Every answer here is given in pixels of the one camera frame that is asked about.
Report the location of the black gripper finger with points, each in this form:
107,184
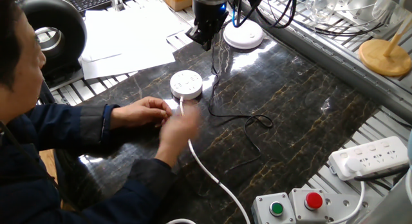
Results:
195,35
209,39

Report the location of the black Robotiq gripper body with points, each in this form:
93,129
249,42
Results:
209,14

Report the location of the round white power socket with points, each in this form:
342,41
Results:
186,84

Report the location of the person's left forearm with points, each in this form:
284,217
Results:
80,127

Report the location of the person's right forearm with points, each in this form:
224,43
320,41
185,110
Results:
135,198

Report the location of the white round lamp base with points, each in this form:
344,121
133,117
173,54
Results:
248,35

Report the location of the white power strip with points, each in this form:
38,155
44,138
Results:
373,151

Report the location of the person's left hand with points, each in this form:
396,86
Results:
140,113

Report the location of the person's right hand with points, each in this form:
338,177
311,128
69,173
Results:
177,134

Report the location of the tan wooden box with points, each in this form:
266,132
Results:
177,0

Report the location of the white paper sheet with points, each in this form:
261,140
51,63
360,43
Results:
128,24
128,61

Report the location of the silver metal stand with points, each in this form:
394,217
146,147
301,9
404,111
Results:
117,2

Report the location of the black marble pattern mat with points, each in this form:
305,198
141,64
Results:
289,105

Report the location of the black keyboard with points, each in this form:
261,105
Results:
96,0

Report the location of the clear glass jug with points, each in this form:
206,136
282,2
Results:
322,8
386,6

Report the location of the round wooden stand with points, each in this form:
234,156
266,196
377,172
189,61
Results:
383,60

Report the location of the person's head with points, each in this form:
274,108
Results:
19,72

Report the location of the grey red button box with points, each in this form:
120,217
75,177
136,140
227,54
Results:
313,201

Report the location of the person's dark jacket torso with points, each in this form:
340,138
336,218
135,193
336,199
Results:
25,172

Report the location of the black round duct fan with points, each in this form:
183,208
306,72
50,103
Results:
69,24

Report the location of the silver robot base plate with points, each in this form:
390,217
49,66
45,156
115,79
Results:
341,204

